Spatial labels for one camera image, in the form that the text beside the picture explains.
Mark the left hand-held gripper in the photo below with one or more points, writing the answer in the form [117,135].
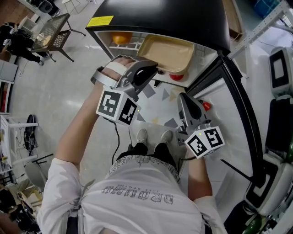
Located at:
[114,102]

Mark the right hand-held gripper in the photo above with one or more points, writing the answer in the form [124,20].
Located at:
[194,112]

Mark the beige plastic container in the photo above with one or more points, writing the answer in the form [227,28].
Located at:
[167,53]

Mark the black mini fridge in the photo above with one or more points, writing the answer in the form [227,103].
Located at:
[174,18]

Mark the person's left forearm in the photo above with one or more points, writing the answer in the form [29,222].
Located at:
[80,128]

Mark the person's right forearm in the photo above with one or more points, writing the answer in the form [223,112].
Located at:
[198,178]

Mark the person's left hand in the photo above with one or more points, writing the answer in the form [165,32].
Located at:
[123,60]

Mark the triangle patterned floor mat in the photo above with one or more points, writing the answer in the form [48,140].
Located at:
[160,100]

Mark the person's right grey shoe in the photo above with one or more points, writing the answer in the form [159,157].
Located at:
[166,136]

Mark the person's grey shoe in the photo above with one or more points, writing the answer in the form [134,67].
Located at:
[141,135]
[166,136]

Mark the red round food item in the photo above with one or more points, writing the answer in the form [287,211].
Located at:
[176,77]

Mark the person's left grey shoe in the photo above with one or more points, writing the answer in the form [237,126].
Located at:
[141,135]

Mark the black trousers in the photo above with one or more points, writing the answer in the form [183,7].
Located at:
[163,153]

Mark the orange fruit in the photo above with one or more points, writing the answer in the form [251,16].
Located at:
[121,37]

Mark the black padded seat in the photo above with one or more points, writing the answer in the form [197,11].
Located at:
[279,125]

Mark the small white black appliance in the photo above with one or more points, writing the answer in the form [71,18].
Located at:
[280,68]

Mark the dark metal mesh table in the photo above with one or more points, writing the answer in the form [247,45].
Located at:
[51,29]

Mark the brown cardboard box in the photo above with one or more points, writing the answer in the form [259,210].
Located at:
[233,18]

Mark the large white black appliance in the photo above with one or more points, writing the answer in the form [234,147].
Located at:
[267,189]

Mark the grey chair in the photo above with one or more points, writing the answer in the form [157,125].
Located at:
[34,173]

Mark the white perforated metal rack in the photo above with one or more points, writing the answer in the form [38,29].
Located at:
[261,26]

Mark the white printed t-shirt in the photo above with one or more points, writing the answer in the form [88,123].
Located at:
[137,210]

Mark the black round stool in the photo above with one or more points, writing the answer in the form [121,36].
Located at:
[48,6]

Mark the blue crate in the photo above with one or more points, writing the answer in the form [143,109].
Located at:
[266,8]

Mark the green round object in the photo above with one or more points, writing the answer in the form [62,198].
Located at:
[253,225]

